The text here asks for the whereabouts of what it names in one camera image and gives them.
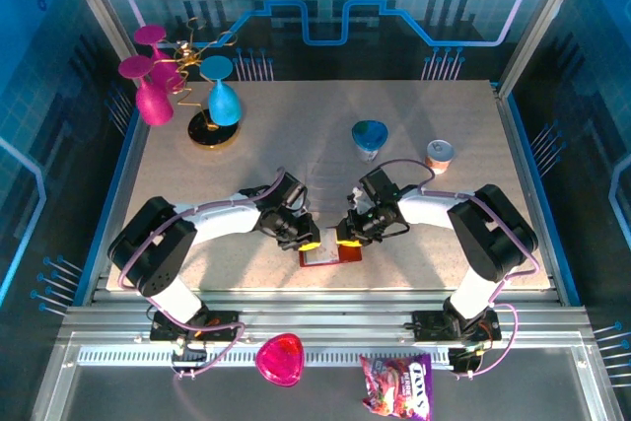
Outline pink heart-shaped bowl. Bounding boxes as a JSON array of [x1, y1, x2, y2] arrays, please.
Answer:
[[254, 333, 306, 387]]

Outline small pull-tab tin can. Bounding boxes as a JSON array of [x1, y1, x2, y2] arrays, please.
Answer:
[[424, 139, 455, 175]]

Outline gold wire glass rack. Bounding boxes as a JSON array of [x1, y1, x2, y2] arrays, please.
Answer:
[[156, 16, 242, 149]]

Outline red card holder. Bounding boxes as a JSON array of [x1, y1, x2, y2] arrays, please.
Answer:
[[298, 226, 365, 269]]

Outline pink wine glass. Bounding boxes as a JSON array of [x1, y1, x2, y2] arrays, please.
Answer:
[[117, 55, 175, 127], [133, 25, 187, 93]]

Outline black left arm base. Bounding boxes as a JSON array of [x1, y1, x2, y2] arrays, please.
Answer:
[[150, 310, 243, 343]]

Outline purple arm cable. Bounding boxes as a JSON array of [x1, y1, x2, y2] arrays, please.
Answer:
[[379, 159, 538, 382], [119, 166, 287, 381]]

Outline purple snack bag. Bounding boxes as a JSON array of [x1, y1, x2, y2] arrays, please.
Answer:
[[358, 351, 434, 421]]

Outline blue wine glass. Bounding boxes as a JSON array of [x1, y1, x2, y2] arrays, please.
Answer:
[[199, 55, 244, 127]]

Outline aluminium frame post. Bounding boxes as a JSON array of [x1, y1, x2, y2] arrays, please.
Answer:
[[54, 0, 144, 87], [495, 0, 596, 97]]

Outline aluminium frame cross rail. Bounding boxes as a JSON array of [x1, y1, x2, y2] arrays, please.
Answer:
[[58, 287, 593, 349]]

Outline white slotted cable duct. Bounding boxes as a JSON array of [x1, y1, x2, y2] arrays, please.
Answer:
[[77, 345, 453, 368]]

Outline aluminium table side rail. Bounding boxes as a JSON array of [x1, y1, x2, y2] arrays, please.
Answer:
[[492, 80, 583, 307], [73, 105, 152, 307]]

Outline blue heart-shaped cup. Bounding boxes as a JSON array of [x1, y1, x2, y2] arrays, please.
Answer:
[[351, 119, 389, 165]]

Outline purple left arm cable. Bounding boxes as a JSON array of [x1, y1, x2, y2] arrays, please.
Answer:
[[119, 166, 287, 381]]

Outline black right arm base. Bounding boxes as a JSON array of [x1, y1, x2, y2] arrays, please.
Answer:
[[411, 310, 503, 343]]

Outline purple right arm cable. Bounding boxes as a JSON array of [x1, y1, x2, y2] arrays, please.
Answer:
[[379, 159, 538, 382]]

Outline small black connector board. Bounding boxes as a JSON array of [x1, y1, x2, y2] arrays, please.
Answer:
[[170, 336, 208, 381], [447, 344, 487, 379]]

